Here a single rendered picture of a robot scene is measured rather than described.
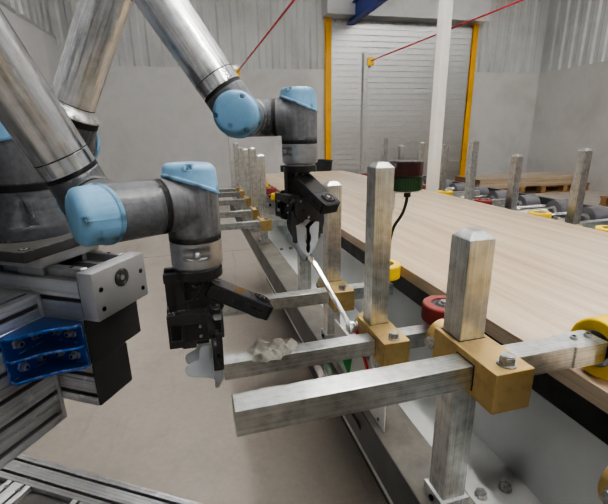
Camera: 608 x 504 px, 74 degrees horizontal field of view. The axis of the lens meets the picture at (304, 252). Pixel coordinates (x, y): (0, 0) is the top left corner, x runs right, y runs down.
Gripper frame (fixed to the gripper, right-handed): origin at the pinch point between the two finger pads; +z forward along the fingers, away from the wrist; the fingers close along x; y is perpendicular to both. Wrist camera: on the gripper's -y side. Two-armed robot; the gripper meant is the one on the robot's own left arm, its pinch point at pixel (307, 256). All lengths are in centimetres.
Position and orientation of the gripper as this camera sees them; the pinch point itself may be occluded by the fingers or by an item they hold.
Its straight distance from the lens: 89.9
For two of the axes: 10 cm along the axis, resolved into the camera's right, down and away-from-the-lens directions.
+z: 0.2, 9.6, 2.9
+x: -8.1, 1.8, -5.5
